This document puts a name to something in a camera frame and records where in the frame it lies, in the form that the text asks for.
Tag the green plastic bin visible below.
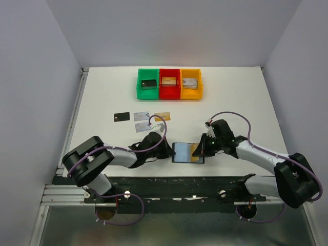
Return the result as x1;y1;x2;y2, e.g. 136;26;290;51
136;68;159;100

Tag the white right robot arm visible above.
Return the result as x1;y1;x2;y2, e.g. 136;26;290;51
192;119;320;208

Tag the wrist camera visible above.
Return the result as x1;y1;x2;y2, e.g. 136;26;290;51
150;123;166;135
205;119;216;138

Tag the yellow plastic bin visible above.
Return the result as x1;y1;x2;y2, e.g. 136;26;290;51
180;69;203;100

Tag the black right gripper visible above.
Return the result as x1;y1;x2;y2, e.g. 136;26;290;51
193;132;223;157

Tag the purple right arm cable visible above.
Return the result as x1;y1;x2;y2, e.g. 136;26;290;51
209;111;323;223

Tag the grey credit card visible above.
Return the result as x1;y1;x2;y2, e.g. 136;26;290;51
114;112;130;122

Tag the black leather card holder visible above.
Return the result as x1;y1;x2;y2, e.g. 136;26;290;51
172;142;205;164

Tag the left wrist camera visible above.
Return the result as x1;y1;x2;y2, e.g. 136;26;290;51
150;123;166;135

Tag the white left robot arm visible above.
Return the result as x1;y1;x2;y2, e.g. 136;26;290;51
62;131;175;202

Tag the silver VIP credit card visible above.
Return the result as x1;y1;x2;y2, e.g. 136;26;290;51
133;111;150;121

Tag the black credit card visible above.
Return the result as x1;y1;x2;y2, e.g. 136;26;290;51
141;79;157;90

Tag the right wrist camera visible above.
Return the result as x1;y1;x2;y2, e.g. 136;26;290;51
205;119;216;138

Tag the aluminium frame rail left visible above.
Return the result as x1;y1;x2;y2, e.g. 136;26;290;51
29;68;90;245

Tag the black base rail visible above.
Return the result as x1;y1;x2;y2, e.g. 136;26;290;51
83;177;266;214

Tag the gold credit card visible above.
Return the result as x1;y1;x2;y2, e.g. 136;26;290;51
161;77;177;87

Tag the red plastic bin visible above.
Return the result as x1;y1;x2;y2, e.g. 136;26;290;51
159;68;181;100

